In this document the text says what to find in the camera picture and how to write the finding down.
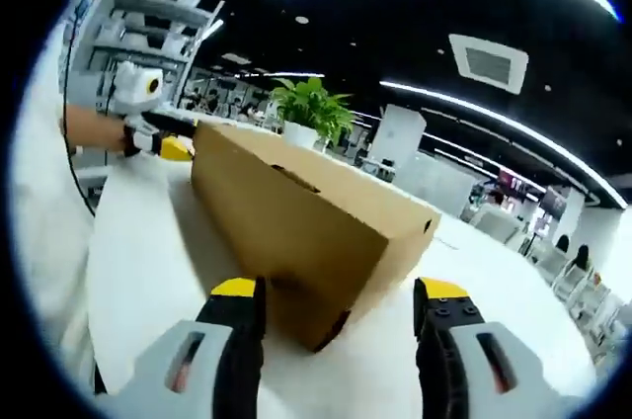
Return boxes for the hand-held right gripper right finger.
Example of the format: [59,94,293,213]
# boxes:
[413,277,589,419]

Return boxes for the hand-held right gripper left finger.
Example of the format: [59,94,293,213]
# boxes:
[96,276,268,419]

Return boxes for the brown cardboard shoe box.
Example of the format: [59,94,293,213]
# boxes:
[190,121,442,354]

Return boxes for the grey metal shelf rack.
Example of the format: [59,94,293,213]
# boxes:
[88,0,226,112]

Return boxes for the row of white office chairs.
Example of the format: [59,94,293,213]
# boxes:
[468,201,626,326]

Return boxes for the green potted plant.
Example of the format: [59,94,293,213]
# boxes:
[269,76,357,151]

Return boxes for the person in white shirt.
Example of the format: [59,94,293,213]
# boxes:
[9,87,113,390]

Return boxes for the small hanging screen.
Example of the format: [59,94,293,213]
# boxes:
[540,189,569,215]
[498,169,532,193]

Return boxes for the ceiling air vent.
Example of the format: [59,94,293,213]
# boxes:
[447,33,530,96]

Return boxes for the black device cable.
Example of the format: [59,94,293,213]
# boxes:
[57,13,98,216]

